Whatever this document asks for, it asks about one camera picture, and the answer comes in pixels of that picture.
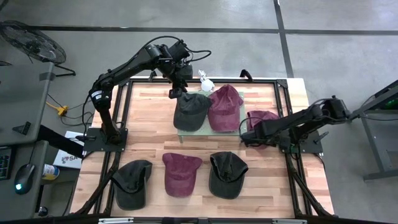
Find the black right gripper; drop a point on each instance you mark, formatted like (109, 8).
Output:
(258, 135)

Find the silver metal bracket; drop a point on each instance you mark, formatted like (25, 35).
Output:
(115, 220)
(289, 221)

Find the grey desk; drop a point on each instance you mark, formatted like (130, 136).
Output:
(21, 99)
(9, 202)

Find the small green perforated shelf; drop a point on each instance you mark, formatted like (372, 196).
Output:
(202, 133)

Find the grey metal table frame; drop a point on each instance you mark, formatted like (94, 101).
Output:
(373, 146)

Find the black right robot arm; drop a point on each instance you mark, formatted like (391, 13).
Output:
(311, 116)

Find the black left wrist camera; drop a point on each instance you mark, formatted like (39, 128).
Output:
(178, 49)

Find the maroon baseball cap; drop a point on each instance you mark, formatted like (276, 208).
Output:
(264, 115)
(225, 109)
(180, 174)

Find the white and yellow can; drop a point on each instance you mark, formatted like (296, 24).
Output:
(51, 172)

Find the white printed cardboard box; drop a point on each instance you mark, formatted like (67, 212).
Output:
(66, 160)

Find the small black round knob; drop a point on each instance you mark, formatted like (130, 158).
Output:
(42, 211)

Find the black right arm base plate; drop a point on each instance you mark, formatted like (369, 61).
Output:
(314, 146)

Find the black floor fan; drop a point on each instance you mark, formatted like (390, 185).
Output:
(34, 43)

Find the dark grey baseball cap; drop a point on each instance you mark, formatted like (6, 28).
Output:
(130, 186)
(191, 112)
(228, 177)

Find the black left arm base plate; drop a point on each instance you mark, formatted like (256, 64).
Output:
(93, 143)

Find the black wedge stand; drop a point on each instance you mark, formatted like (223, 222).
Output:
(22, 128)

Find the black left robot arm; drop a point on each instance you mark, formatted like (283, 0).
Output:
(124, 70)

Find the black computer mouse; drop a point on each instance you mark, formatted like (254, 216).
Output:
(24, 177)

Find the black keyboard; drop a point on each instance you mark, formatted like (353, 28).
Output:
(4, 163)

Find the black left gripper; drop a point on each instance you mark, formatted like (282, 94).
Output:
(178, 71)

